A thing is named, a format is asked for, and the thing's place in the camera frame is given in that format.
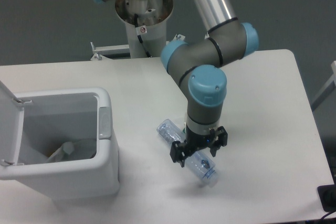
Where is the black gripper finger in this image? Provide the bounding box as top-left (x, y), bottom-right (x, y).
top-left (208, 126), bottom-right (228, 157)
top-left (170, 141), bottom-right (190, 167)

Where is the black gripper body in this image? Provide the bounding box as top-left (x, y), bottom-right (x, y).
top-left (183, 126), bottom-right (219, 155)

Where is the clear plastic bottle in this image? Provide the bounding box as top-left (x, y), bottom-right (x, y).
top-left (156, 119), bottom-right (218, 187)

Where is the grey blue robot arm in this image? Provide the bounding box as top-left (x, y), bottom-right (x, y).
top-left (95, 0), bottom-right (259, 164)

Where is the white trash can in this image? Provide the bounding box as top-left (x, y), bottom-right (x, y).
top-left (1, 88), bottom-right (120, 200)

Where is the white trash inside can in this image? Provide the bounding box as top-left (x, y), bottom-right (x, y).
top-left (46, 142), bottom-right (95, 163)

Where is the white trash can lid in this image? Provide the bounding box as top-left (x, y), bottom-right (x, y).
top-left (1, 83), bottom-right (32, 166)

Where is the black device at table edge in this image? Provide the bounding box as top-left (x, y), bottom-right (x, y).
top-left (317, 185), bottom-right (335, 212)

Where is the white furniture part at right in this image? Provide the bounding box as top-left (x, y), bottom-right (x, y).
top-left (310, 61), bottom-right (335, 111)

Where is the black cable on pedestal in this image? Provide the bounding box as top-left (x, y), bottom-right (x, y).
top-left (134, 13), bottom-right (152, 58)

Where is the white metal base frame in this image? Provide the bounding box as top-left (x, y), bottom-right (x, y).
top-left (91, 35), bottom-right (187, 60)

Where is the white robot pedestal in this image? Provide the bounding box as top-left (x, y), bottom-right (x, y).
top-left (114, 0), bottom-right (174, 59)

